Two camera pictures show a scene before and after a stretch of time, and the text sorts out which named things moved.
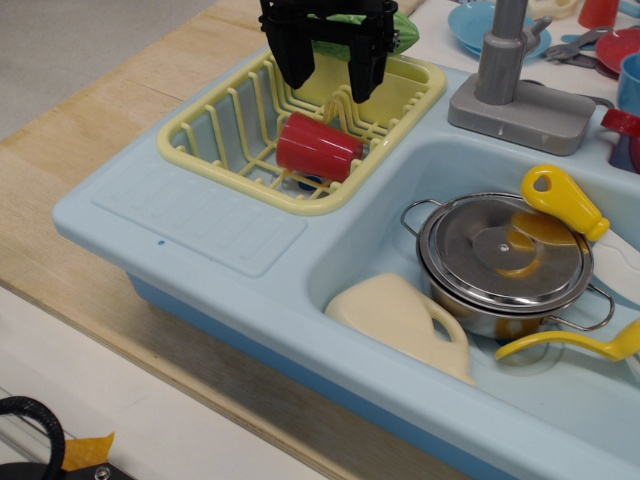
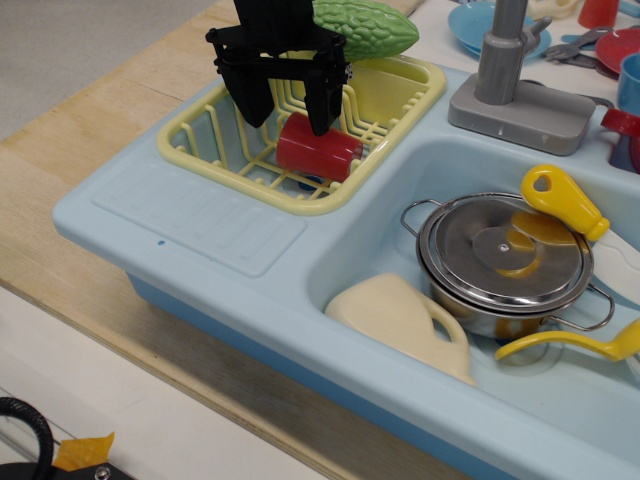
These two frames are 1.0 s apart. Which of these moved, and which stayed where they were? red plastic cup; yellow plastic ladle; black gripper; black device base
Moved: black gripper
Stayed: black device base; yellow plastic ladle; red plastic cup
